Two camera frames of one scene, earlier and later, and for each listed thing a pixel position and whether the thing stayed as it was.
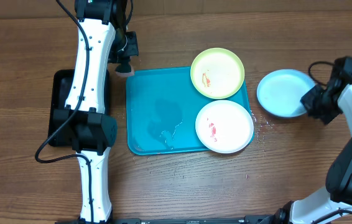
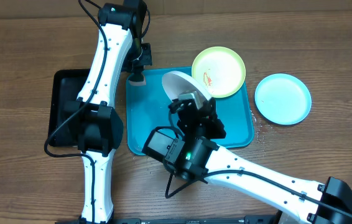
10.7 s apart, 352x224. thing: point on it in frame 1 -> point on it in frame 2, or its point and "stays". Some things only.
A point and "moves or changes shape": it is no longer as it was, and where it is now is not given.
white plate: [224, 126] -> [175, 83]
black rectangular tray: [61, 84] stays
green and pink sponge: [124, 70] moves or changes shape
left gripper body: [124, 46] -> [138, 56]
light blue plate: [279, 92] moves or changes shape
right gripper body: [318, 102] -> [217, 132]
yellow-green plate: [217, 73] stays
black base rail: [268, 219] stays
